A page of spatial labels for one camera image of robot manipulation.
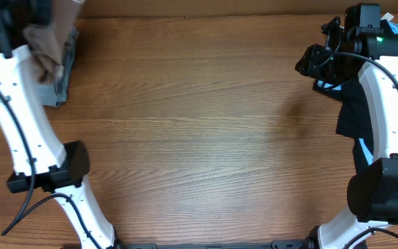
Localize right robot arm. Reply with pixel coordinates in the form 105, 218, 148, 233
272, 3, 398, 248

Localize black garment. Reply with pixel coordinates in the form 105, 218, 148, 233
312, 19, 398, 177

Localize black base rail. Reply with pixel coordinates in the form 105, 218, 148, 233
113, 238, 318, 249

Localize folded light blue jeans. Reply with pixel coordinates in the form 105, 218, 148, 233
36, 26, 79, 107

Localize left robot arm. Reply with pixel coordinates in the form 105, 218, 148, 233
0, 0, 121, 248

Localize beige khaki shorts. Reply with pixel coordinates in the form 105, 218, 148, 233
23, 0, 85, 84

